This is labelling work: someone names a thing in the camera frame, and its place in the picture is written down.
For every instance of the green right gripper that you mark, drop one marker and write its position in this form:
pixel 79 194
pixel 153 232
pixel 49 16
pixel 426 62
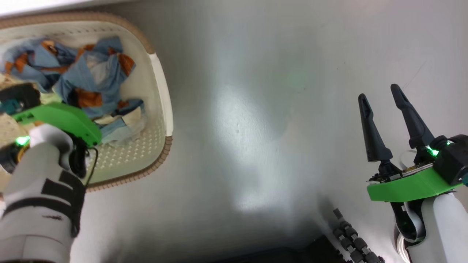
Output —
pixel 409 186

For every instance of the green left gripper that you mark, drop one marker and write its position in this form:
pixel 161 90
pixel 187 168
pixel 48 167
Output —
pixel 65 118

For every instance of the blue garment with orange print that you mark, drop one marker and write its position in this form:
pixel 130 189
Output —
pixel 95 73

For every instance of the cream white garment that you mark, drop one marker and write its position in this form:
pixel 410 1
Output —
pixel 126 122

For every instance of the dark robot base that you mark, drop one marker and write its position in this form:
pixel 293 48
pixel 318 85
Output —
pixel 310 252

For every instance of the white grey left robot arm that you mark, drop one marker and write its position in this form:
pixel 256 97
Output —
pixel 36 204

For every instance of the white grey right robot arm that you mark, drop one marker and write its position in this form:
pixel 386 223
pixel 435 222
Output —
pixel 446 226

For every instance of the cream perforated laundry basket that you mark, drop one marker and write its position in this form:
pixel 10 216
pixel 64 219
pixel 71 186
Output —
pixel 146 95

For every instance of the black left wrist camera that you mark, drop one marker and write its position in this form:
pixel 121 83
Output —
pixel 22 95

